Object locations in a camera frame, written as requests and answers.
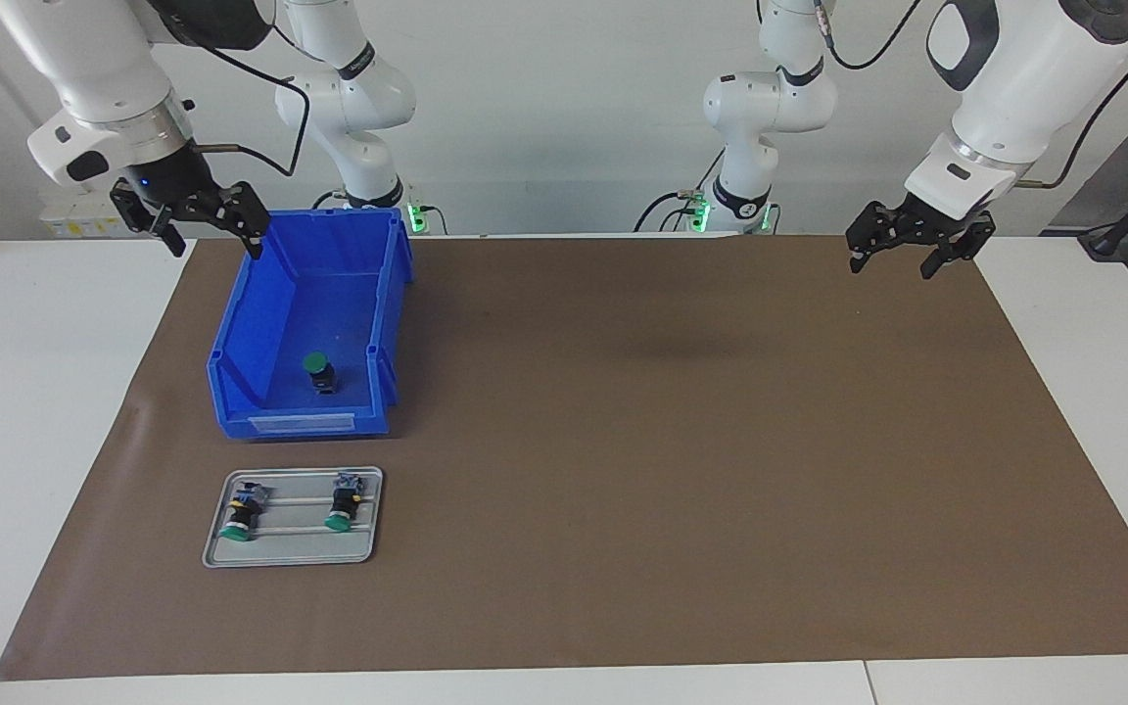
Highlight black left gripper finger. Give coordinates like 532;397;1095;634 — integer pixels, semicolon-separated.
921;215;998;280
848;201;908;275

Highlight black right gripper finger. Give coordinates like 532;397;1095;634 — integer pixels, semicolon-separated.
219;181;271;260
110;186;185;259

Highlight green push button switch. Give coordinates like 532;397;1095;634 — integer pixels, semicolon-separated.
303;351;339;396
323;473;365;533
216;482;271;542

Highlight blue plastic storage bin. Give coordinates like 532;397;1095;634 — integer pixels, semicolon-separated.
207;208;415;440

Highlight silver metal tray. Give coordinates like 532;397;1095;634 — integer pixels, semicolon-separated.
202;466;385;569

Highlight brown table mat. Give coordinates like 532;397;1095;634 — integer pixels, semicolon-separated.
0;233;1128;682

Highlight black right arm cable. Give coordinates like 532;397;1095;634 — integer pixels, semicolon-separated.
190;20;312;179

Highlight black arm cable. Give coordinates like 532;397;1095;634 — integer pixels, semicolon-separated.
190;20;312;179
814;0;1128;189

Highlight white wall socket box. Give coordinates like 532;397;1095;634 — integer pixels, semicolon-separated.
40;189;134;239

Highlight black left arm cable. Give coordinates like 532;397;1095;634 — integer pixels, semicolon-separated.
814;0;1128;189

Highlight black base cable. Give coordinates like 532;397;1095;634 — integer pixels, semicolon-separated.
634;147;724;234

